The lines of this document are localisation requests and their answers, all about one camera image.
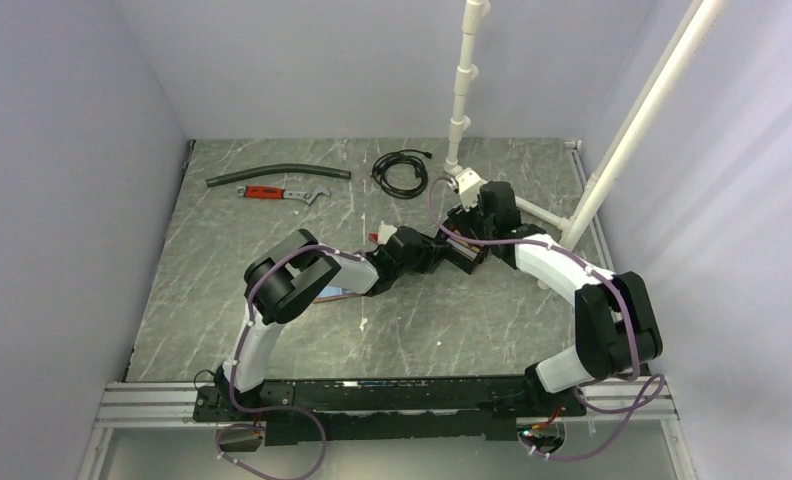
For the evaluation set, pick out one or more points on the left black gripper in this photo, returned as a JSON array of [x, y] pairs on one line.
[[431, 256]]

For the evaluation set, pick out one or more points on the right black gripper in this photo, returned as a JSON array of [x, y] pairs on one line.
[[479, 205]]

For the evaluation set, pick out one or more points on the brown leather card holder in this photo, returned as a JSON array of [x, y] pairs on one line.
[[330, 294]]

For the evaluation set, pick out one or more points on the black card box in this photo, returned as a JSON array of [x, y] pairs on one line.
[[462, 255]]

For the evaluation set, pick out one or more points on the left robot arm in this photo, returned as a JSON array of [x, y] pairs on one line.
[[285, 281]]

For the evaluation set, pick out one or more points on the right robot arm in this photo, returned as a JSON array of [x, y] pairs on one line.
[[615, 329]]

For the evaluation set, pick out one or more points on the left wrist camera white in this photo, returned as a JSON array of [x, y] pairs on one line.
[[382, 234]]

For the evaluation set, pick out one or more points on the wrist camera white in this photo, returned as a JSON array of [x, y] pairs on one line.
[[382, 234], [469, 180]]

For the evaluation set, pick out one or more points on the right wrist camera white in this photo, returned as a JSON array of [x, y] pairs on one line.
[[469, 180]]

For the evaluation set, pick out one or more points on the white pvc pipe frame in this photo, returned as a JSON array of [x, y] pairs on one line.
[[568, 53]]

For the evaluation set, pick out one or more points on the red handled adjustable wrench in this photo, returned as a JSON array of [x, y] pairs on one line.
[[275, 193]]

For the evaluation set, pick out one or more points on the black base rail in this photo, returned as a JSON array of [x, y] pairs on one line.
[[493, 407]]

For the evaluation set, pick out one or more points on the aluminium extrusion frame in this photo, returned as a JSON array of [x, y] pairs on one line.
[[171, 404]]

